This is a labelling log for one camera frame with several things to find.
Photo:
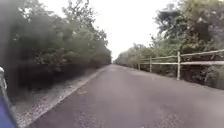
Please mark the grey asphalt road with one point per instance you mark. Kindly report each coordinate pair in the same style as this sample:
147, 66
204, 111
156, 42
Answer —
126, 100

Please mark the row of trees by gravel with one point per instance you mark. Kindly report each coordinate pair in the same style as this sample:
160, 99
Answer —
50, 46

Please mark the gravel strip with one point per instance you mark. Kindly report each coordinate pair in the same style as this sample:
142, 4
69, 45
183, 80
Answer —
43, 100

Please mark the row of trees behind fence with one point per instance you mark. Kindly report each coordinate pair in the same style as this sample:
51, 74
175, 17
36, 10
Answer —
193, 30

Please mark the pale wooden rail fence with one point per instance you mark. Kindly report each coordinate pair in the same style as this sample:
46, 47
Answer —
178, 66

